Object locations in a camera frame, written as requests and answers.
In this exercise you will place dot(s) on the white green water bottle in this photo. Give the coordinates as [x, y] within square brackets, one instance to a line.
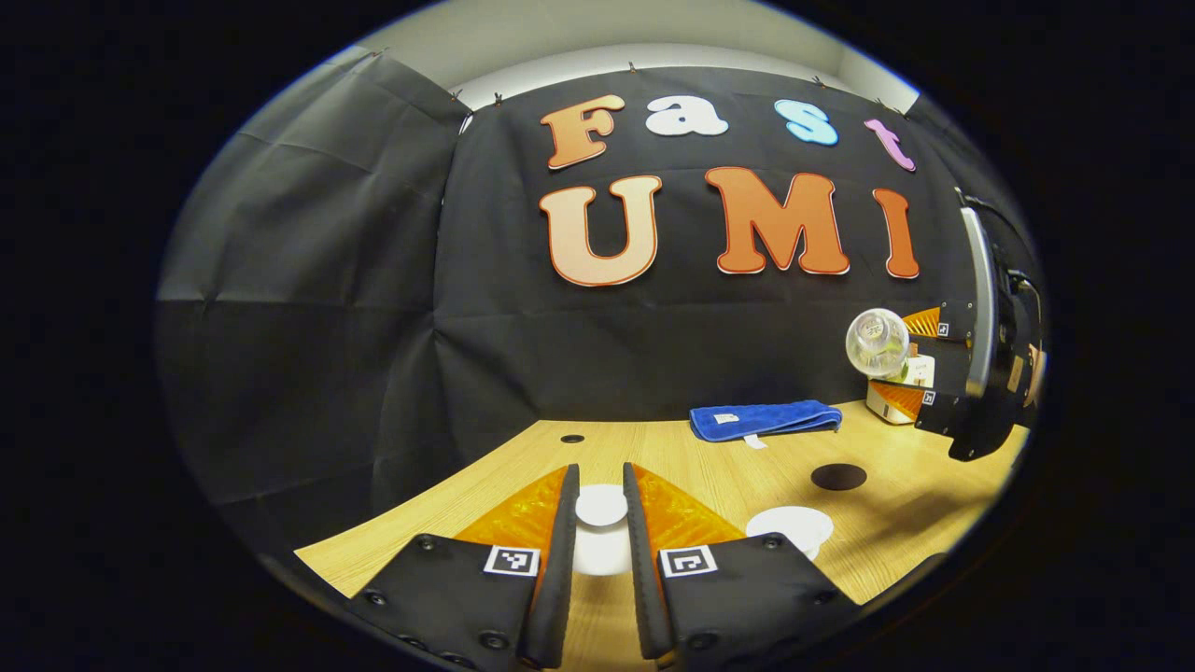
[878, 343]

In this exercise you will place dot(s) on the white toaster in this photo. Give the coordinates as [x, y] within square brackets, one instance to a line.
[882, 409]

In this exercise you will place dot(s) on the blue folded towel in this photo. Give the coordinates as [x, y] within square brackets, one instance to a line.
[766, 418]

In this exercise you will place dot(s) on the black backdrop cloth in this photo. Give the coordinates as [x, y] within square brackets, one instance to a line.
[373, 327]

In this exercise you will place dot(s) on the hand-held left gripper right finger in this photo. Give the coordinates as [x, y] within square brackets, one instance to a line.
[639, 579]

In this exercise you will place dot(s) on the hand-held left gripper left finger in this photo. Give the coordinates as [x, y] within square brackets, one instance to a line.
[563, 579]

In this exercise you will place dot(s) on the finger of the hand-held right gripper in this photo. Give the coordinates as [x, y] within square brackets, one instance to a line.
[957, 322]
[948, 411]

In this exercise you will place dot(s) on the white teacup lid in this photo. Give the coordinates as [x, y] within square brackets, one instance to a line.
[601, 541]

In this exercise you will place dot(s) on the white teacup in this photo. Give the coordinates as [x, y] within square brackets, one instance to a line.
[794, 523]

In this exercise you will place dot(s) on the dark round coaster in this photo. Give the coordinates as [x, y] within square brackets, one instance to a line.
[838, 477]

